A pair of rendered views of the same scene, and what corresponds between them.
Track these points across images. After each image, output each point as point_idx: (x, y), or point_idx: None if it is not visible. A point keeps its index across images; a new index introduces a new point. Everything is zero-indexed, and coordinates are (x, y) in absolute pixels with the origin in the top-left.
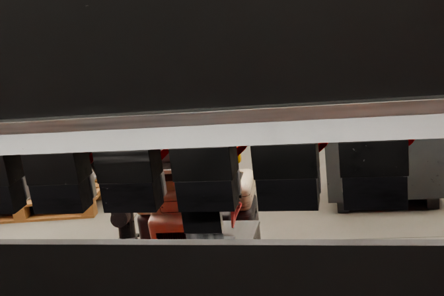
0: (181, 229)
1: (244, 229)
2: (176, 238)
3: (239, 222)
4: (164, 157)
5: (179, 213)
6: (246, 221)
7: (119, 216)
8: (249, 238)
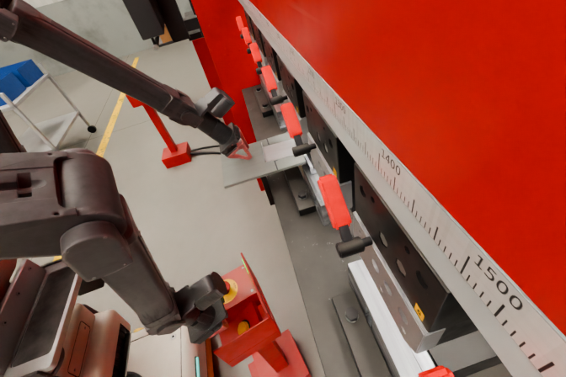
0: (114, 340)
1: (238, 153)
2: (120, 357)
3: (225, 161)
4: (20, 312)
5: (88, 344)
6: (222, 158)
7: (216, 279)
8: (253, 144)
